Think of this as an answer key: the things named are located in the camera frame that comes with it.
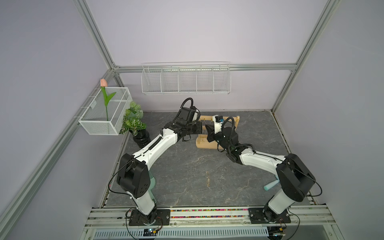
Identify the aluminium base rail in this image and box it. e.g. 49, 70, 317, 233
85, 205, 336, 229

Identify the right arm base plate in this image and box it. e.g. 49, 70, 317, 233
248, 207, 291, 224

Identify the white mesh wall basket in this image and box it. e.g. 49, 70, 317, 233
78, 87, 132, 136

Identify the white slotted cable duct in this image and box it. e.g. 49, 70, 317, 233
93, 226, 269, 240

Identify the black ribbed vase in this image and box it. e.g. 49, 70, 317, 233
133, 129, 151, 149

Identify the wooden jewelry display stand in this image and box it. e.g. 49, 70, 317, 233
195, 115, 241, 150

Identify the green artificial potted plant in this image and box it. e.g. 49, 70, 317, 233
119, 101, 147, 137

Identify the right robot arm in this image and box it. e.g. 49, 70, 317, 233
206, 125, 316, 223

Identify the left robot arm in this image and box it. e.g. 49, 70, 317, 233
116, 122, 202, 218

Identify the white wire wall shelf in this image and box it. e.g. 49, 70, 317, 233
141, 62, 232, 95

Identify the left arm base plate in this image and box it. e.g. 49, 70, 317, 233
128, 209, 171, 226

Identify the green dustpan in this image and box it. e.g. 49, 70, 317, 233
148, 174, 157, 203

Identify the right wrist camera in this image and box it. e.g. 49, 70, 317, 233
212, 115, 225, 134

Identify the pink artificial tulip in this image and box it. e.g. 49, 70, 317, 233
100, 79, 116, 121

